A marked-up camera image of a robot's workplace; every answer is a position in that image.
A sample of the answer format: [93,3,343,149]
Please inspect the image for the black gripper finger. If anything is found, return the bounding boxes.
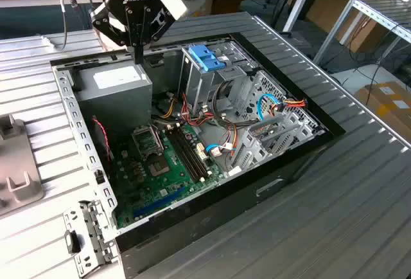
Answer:
[138,4,177,65]
[91,1,140,65]

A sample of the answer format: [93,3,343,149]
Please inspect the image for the metal disk bay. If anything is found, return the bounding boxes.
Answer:
[226,69,327,177]

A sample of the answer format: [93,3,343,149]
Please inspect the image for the blue plastic latch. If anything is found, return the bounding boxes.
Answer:
[202,57,226,72]
[188,44,215,65]

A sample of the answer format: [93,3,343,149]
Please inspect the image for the grey power supply unit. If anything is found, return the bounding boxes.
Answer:
[74,59,154,134]

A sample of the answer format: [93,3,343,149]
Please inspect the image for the grey metal drive cage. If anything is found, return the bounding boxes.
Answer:
[178,42,259,114]

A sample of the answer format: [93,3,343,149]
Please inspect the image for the metal socket cover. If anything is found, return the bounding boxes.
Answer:
[130,125,164,161]

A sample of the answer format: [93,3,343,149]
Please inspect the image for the black RAM slot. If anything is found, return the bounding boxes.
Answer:
[168,126,207,181]
[164,127,205,183]
[175,123,213,176]
[172,125,210,178]

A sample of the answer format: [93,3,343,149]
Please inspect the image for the CPU socket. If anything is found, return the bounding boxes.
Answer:
[144,153,171,179]

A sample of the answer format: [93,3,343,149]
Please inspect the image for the green motherboard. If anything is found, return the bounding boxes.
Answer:
[110,121,227,230]

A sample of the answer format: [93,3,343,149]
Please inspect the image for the grey parts rack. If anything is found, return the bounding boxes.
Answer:
[0,113,45,217]

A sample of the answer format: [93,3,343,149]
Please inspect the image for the large brown cardboard sheet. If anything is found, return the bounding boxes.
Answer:
[304,0,389,53]

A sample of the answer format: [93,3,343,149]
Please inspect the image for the blue expansion slot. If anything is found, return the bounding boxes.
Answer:
[131,186,187,219]

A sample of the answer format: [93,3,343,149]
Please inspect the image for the black open PC case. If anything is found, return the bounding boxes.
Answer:
[49,31,347,279]

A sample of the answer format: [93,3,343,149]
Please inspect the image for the yellow brown cardboard box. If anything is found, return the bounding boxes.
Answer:
[354,80,411,140]

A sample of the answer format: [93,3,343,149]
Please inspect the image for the black cable silver connector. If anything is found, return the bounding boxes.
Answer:
[54,0,70,52]

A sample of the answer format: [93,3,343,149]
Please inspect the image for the red orange wire bundle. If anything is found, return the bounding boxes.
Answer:
[150,92,216,131]

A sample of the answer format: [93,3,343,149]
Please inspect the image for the red black twisted wire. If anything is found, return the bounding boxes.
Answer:
[92,116,113,163]

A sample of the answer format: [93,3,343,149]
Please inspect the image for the black wire bundle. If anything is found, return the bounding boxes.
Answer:
[211,78,259,132]

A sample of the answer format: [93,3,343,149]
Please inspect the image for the long blue wire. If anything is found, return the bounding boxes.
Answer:
[256,93,285,122]

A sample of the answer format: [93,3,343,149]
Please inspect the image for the short blue wire white plug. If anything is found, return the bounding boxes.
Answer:
[204,143,223,158]

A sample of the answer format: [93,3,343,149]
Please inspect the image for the thin coloured wire bundle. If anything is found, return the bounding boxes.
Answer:
[221,121,240,167]

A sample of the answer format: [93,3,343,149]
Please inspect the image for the red orange yellow wire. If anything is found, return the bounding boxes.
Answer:
[270,97,309,115]

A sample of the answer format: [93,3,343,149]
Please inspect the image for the metal slot bracket flap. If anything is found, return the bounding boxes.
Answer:
[62,199,119,277]

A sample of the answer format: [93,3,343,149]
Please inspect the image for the white frame slat table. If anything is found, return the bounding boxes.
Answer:
[313,0,411,65]

